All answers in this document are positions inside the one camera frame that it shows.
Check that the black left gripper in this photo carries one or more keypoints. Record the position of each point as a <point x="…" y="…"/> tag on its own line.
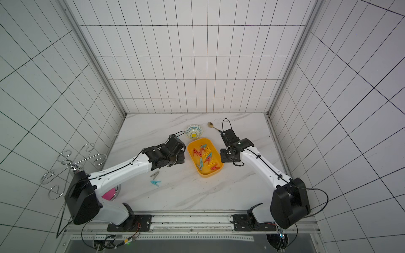
<point x="180" y="158"/>

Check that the yellow storage box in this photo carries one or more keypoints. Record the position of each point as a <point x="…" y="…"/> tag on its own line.
<point x="206" y="171"/>

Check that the grey clothespin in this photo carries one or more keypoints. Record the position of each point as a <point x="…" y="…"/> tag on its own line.
<point x="154" y="175"/>

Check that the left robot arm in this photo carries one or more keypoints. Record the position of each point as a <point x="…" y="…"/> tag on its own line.
<point x="84" y="195"/>

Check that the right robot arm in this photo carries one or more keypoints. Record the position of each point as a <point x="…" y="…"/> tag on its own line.
<point x="289" y="201"/>

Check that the patterned small bowl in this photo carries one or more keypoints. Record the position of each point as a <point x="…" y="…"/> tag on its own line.
<point x="193" y="131"/>

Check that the pink bowl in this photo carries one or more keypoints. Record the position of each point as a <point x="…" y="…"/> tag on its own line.
<point x="112" y="194"/>

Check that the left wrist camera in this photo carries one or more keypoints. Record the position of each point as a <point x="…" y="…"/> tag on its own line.
<point x="175" y="145"/>

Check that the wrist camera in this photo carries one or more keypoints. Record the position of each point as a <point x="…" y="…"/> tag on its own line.
<point x="175" y="145"/>
<point x="229" y="137"/>

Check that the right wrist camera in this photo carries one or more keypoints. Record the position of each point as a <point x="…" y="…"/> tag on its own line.
<point x="229" y="137"/>

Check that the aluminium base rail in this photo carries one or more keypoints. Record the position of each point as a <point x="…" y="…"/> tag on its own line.
<point x="195" y="225"/>

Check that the metal wire cup rack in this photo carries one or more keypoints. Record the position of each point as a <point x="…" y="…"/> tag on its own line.
<point x="71" y="165"/>

